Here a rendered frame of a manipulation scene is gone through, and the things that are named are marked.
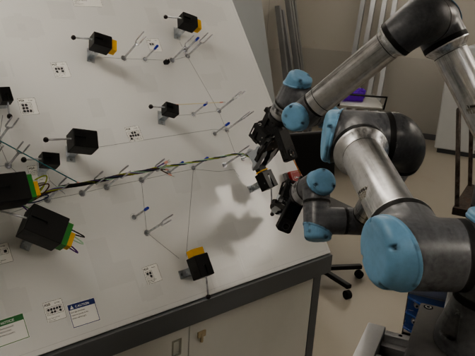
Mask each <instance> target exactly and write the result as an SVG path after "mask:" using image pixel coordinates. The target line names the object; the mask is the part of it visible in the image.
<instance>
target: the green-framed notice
mask: <svg viewBox="0 0 475 356"><path fill-rule="evenodd" d="M26 338H30V334H29V331H28V327H27V325H26V322H25V318H24V315H23V313H20V314H16V315H14V316H10V317H7V318H5V319H1V320H0V348H2V347H4V346H7V345H10V344H12V343H16V342H18V341H21V340H25V339H26Z"/></svg>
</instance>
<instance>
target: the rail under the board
mask: <svg viewBox="0 0 475 356"><path fill-rule="evenodd" d="M332 256H333V255H332V254H325V255H323V256H319V257H317V258H315V259H311V260H309V261H305V262H303V263H299V264H297V265H294V266H291V267H289V268H285V269H283V270H280V271H277V272H275V273H271V274H268V275H266V276H263V277H260V278H257V279H255V280H251V281H249V282H246V283H243V284H241V285H237V286H235V287H232V288H229V289H227V290H223V291H221V292H217V293H215V294H212V295H211V299H206V297H203V298H201V299H198V300H195V301H193V302H189V303H186V304H183V305H181V306H178V307H175V308H173V309H169V310H167V311H163V312H161V313H159V314H155V315H153V316H150V317H147V318H145V319H141V320H138V321H135V322H133V323H130V324H127V325H125V326H121V327H119V328H115V329H113V330H111V331H107V332H104V333H101V334H99V335H96V336H93V337H90V338H87V339H85V340H81V341H78V342H77V343H73V344H70V345H67V346H65V347H62V348H59V349H56V350H53V351H51V352H47V353H45V354H42V355H39V356H113V355H116V354H118V353H121V352H124V351H126V350H129V349H131V348H135V347H136V346H139V345H142V344H144V343H147V342H149V341H152V340H155V339H157V338H160V337H163V336H166V335H167V334H170V333H173V332H175V331H178V330H180V329H183V328H186V327H188V326H191V325H194V324H197V323H199V322H201V321H204V320H207V319H210V318H212V317H214V316H217V315H219V314H222V313H225V312H228V311H230V310H232V309H235V308H238V307H241V306H243V305H245V304H248V303H250V302H253V301H256V300H258V299H261V298H263V297H266V296H269V295H272V294H274V293H276V292H279V291H282V290H285V289H287V288H289V287H293V286H294V285H297V284H300V283H303V282H305V281H307V280H311V279H313V278H316V277H318V276H321V275H324V274H325V273H328V272H331V267H332Z"/></svg>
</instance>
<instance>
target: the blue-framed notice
mask: <svg viewBox="0 0 475 356"><path fill-rule="evenodd" d="M67 309H68V312H69V316H70V319H71V323H72V326H73V328H78V327H81V326H85V325H87V324H91V323H94V322H96V321H100V315H99V312H98V308H97V305H96V303H95V298H94V297H93V298H90V299H85V300H83V301H80V302H75V303H73V304H68V305H67Z"/></svg>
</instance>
